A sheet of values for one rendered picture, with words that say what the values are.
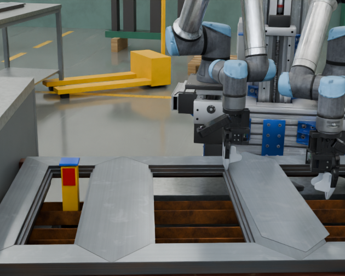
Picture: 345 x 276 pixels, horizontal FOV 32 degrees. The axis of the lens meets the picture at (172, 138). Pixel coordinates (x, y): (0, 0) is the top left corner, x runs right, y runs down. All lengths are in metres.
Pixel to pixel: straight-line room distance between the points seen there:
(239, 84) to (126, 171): 0.46
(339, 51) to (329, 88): 0.71
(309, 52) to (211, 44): 0.58
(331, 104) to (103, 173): 0.75
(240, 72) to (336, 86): 0.34
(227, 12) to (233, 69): 9.83
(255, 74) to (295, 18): 0.58
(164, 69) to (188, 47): 4.53
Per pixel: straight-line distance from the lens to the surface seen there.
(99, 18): 12.07
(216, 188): 2.27
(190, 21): 2.23
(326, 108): 1.71
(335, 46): 2.39
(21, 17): 5.77
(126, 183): 1.86
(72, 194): 1.98
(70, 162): 1.94
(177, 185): 2.29
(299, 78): 1.83
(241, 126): 1.95
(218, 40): 2.36
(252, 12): 2.05
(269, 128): 2.41
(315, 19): 1.95
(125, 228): 1.58
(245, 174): 1.95
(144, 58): 6.91
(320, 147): 1.75
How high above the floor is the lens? 1.55
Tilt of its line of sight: 18 degrees down
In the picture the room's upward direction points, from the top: 1 degrees clockwise
